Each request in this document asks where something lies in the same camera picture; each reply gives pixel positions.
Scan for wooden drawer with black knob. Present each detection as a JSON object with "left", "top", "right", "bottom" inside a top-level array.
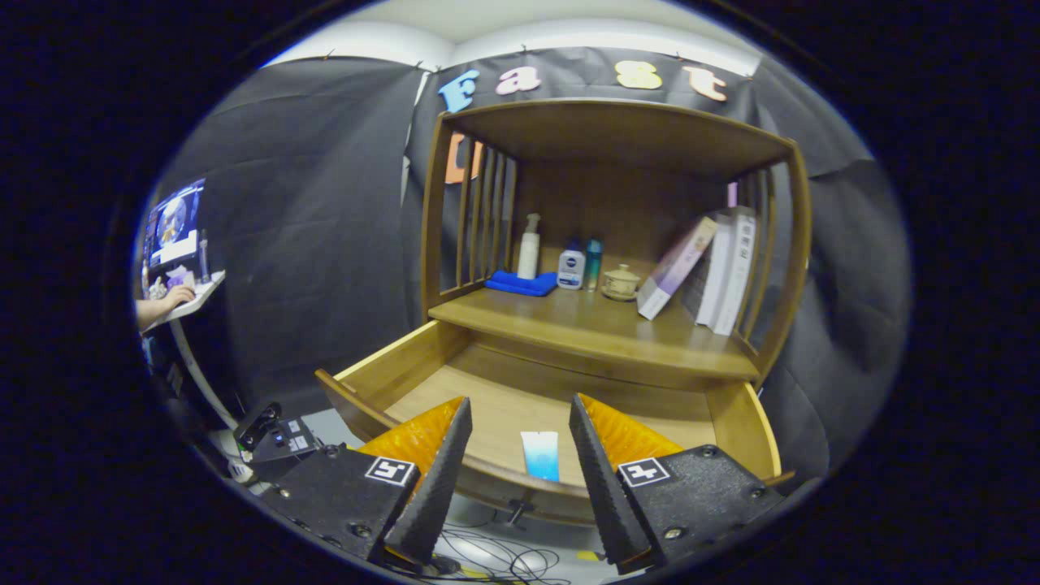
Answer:
[{"left": 315, "top": 318, "right": 795, "bottom": 527}]

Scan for dark patterned book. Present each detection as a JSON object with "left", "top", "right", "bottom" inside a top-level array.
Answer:
[{"left": 681, "top": 236, "right": 720, "bottom": 322}]

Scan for white book with printed spine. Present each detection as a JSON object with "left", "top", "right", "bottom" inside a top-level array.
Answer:
[{"left": 713, "top": 207, "right": 758, "bottom": 336}]

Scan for wooden cabinet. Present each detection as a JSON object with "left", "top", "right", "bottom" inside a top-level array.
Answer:
[{"left": 420, "top": 97, "right": 813, "bottom": 392}]

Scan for plain white book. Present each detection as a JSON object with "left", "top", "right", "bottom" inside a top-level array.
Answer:
[{"left": 695, "top": 213, "right": 736, "bottom": 327}]

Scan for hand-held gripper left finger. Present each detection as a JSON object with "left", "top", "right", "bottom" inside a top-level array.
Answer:
[{"left": 258, "top": 396, "right": 474, "bottom": 567}]

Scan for white lotion bottle blue cap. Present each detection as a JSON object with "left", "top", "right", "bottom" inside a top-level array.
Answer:
[{"left": 557, "top": 238, "right": 587, "bottom": 291}]

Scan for black floor cables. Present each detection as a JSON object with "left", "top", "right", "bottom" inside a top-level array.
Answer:
[{"left": 406, "top": 520, "right": 570, "bottom": 584}]

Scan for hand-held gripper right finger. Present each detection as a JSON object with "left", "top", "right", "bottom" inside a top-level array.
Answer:
[{"left": 568, "top": 393, "right": 789, "bottom": 575}]

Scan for black electronic device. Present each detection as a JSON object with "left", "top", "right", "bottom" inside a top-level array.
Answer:
[{"left": 234, "top": 402, "right": 322, "bottom": 464}]

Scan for blue squeeze tube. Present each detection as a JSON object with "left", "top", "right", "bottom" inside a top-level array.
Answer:
[{"left": 521, "top": 431, "right": 561, "bottom": 483}]

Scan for purple and white book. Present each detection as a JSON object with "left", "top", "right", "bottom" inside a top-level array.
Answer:
[{"left": 636, "top": 215, "right": 719, "bottom": 321}]

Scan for white pump bottle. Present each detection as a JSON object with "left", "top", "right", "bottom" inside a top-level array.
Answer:
[{"left": 518, "top": 213, "right": 542, "bottom": 280}]

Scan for wooden countertop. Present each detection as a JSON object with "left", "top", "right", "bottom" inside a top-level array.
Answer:
[{"left": 428, "top": 272, "right": 761, "bottom": 383}]

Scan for beige lidded ceramic cup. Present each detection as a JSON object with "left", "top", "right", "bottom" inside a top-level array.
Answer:
[{"left": 601, "top": 263, "right": 643, "bottom": 302}]

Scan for computer monitor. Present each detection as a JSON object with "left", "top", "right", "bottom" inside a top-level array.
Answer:
[{"left": 142, "top": 179, "right": 206, "bottom": 273}]

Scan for black backdrop cloth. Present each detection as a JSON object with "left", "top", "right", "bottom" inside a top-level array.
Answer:
[{"left": 134, "top": 45, "right": 915, "bottom": 488}]

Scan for blue folded cloth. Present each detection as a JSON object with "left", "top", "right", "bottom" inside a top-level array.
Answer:
[{"left": 484, "top": 269, "right": 560, "bottom": 297}]

